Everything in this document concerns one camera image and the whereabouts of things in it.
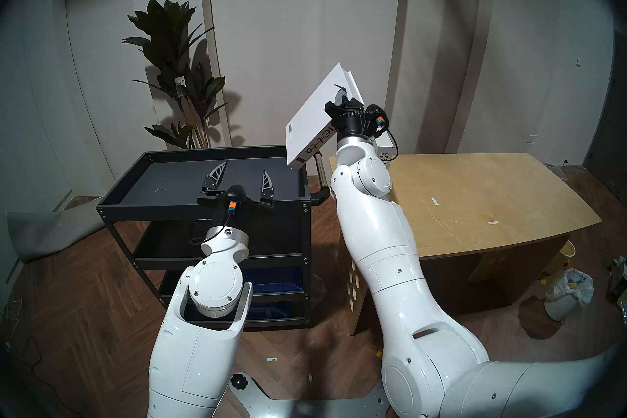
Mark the wide blue storage bin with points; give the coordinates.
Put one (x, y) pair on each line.
(274, 313)

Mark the white Arietta book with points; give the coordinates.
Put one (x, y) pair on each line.
(313, 113)

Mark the tall green potted plant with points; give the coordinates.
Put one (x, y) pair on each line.
(169, 30)

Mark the light wooden table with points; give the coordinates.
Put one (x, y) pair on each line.
(465, 187)

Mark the black metal utility cart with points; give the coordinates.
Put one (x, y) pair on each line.
(142, 179)

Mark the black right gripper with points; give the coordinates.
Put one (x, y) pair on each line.
(350, 118)

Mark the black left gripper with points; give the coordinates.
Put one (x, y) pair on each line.
(235, 196)

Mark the cardboard box clutter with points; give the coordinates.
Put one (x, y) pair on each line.
(618, 275)

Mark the small blue storage bin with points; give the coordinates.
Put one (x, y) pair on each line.
(279, 277)

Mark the grey floor mat sheet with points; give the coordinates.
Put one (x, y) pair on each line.
(44, 231)

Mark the black base knob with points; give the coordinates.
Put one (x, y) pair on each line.
(239, 381)

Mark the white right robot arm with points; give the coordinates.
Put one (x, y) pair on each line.
(382, 236)

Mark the white Design Hotels yearbook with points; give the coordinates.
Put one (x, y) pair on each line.
(384, 145)

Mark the white plastic floor tray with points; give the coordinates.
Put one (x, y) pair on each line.
(557, 171)

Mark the grey metal robot base plate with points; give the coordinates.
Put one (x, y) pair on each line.
(264, 405)

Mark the white plant tag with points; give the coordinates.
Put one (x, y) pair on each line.
(180, 83)

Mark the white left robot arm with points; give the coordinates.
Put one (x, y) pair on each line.
(196, 358)

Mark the dark grey door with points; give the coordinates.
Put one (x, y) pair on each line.
(612, 128)

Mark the white bagged trash bin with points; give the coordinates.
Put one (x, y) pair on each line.
(563, 299)

